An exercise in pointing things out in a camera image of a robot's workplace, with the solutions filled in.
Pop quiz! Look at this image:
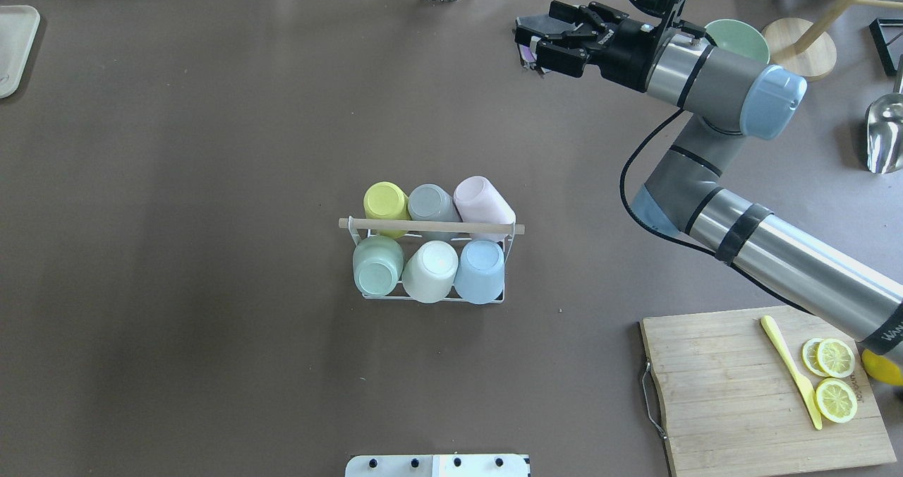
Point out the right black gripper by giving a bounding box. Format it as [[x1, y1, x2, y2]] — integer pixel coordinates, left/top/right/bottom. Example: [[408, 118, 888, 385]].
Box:
[[515, 1, 667, 93]]

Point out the pink cup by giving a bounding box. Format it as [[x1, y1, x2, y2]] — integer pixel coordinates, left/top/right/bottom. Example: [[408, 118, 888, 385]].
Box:
[[454, 176, 516, 227]]

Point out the green cup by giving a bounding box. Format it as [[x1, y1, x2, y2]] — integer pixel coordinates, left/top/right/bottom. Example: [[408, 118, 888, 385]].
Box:
[[353, 235, 404, 297]]

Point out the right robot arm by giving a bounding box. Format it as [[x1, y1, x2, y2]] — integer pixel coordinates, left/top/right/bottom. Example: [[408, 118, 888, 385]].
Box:
[[515, 1, 901, 363]]

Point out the grey cup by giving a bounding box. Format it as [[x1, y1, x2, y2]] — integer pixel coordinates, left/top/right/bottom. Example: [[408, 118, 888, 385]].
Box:
[[408, 183, 462, 223]]

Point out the yellow cup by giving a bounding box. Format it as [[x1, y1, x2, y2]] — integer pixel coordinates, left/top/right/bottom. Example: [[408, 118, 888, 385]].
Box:
[[363, 181, 411, 221]]

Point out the light blue cup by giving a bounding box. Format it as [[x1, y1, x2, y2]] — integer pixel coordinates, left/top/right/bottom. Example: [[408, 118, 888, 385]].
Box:
[[454, 240, 505, 306]]

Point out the white cup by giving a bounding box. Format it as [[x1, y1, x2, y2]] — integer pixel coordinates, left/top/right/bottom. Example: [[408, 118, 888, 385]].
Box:
[[402, 241, 459, 303]]

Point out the grey cloth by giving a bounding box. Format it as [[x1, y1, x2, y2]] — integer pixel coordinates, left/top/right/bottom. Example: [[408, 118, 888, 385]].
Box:
[[514, 14, 569, 78]]

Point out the purple cloth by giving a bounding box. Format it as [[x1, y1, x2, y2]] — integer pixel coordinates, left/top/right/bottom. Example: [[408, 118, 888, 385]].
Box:
[[517, 45, 538, 70]]

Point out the green bowl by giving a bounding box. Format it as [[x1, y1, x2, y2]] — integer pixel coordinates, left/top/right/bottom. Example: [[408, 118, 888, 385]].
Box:
[[705, 18, 771, 64]]

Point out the wooden mug tree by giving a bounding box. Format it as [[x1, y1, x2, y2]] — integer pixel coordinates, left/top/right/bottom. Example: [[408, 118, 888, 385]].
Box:
[[762, 0, 902, 81]]

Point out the metal scoop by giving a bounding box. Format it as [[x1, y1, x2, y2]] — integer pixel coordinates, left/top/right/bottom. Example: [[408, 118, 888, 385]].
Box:
[[866, 93, 902, 174]]

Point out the lemon slice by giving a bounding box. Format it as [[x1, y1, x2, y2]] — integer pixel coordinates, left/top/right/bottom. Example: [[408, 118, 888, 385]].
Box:
[[815, 378, 858, 423], [815, 338, 856, 378], [801, 338, 829, 378]]

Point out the bamboo cutting board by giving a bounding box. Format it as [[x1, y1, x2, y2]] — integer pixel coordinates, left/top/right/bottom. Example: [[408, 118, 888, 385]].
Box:
[[641, 306, 897, 476]]

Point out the yellow plastic knife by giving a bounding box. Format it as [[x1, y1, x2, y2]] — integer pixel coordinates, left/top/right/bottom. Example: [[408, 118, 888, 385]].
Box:
[[759, 314, 823, 430]]

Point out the yellow lemon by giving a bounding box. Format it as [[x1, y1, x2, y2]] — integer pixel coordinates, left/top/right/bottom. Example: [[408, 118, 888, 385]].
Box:
[[861, 349, 903, 387]]

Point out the cream tray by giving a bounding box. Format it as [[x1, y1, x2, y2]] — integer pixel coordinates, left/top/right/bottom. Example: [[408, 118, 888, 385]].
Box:
[[1, 5, 41, 99]]

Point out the white wire cup rack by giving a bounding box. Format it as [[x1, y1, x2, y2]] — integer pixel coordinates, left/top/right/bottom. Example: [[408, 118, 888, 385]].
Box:
[[338, 216, 526, 304]]

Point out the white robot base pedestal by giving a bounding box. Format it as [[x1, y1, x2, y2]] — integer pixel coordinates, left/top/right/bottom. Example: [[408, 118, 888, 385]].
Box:
[[344, 452, 531, 476]]

